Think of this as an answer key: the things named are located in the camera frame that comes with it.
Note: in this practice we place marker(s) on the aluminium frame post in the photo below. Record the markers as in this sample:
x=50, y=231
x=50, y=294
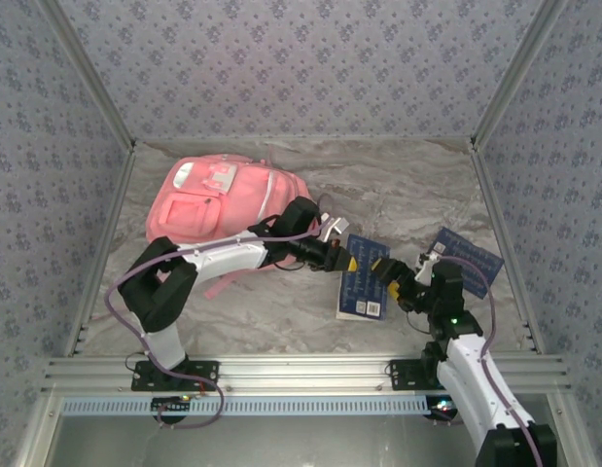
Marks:
x=518, y=73
x=91, y=73

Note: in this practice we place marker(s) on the navy book with barcode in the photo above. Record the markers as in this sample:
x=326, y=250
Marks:
x=361, y=297

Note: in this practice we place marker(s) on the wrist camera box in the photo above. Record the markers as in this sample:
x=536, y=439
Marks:
x=337, y=226
x=427, y=260

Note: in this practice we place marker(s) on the pink backpack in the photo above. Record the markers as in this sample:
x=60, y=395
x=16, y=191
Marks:
x=208, y=209

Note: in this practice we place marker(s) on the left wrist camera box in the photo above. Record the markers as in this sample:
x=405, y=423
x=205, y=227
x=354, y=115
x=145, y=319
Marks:
x=337, y=226

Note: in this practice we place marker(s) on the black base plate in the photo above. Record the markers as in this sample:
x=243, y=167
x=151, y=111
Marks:
x=208, y=372
x=402, y=374

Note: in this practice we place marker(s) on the aluminium side rail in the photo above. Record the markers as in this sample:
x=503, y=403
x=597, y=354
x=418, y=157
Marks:
x=111, y=214
x=490, y=194

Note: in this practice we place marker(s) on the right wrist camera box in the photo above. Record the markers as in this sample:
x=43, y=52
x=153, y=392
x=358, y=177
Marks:
x=427, y=260

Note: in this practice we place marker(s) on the black controller board with LED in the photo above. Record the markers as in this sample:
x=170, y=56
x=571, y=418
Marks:
x=444, y=405
x=171, y=405

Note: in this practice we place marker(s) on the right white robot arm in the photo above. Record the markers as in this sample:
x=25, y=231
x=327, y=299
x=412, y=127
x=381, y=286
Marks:
x=475, y=370

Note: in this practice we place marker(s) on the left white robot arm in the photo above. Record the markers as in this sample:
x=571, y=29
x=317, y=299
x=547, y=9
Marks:
x=223, y=253

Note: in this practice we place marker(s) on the navy book with QR code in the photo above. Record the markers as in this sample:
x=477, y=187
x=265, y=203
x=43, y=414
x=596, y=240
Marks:
x=487, y=267

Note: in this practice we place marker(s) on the aluminium mounting rail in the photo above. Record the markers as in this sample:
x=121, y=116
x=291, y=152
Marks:
x=300, y=372

